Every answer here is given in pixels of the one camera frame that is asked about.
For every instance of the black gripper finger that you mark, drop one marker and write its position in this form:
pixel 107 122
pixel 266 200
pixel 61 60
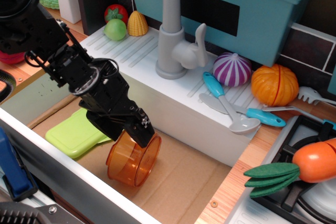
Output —
pixel 139 133
pixel 105 125

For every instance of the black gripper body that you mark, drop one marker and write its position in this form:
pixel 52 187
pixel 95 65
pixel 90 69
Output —
pixel 108 95

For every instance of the orange transparent plastic pot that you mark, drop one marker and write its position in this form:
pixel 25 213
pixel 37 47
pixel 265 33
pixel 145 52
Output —
pixel 130 164

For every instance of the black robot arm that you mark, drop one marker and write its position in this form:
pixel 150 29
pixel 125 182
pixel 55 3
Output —
pixel 27 27

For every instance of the white toy sink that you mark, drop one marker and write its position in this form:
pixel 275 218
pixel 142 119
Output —
pixel 197 145

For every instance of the green plastic cutting board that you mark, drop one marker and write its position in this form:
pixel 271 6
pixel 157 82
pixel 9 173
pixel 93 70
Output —
pixel 75 135

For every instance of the green toy apple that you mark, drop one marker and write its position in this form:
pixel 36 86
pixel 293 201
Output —
pixel 115 29

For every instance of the yellow toy corn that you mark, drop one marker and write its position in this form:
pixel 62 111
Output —
pixel 137 25

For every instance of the grey toy faucet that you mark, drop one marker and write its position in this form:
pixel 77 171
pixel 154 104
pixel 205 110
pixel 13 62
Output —
pixel 176 54

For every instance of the red toy tomato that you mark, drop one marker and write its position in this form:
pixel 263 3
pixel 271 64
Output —
pixel 116 11

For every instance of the white salt shaker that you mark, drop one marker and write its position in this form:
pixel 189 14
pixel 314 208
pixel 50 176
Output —
pixel 69 10

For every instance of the blue clamp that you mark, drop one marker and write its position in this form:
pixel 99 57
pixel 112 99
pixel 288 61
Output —
pixel 17 178

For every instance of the purple striped toy onion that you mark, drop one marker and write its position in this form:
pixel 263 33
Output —
pixel 231 69

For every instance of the orange toy pumpkin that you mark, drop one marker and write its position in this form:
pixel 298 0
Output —
pixel 274 86

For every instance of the teal plastic bin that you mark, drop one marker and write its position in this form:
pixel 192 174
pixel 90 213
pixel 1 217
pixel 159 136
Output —
pixel 255 29

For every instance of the black toy stove grate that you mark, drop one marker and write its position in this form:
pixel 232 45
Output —
pixel 298 183

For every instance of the grey toy pasta fork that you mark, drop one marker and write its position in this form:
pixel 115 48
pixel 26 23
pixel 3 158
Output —
pixel 310 96

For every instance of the orange toy carrot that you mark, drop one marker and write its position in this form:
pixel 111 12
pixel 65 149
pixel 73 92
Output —
pixel 313 163

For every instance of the grey knife blue handle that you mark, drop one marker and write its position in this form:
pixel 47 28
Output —
pixel 266 118

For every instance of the grey ladle blue handle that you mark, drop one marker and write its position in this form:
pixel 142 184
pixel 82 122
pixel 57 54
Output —
pixel 240 125

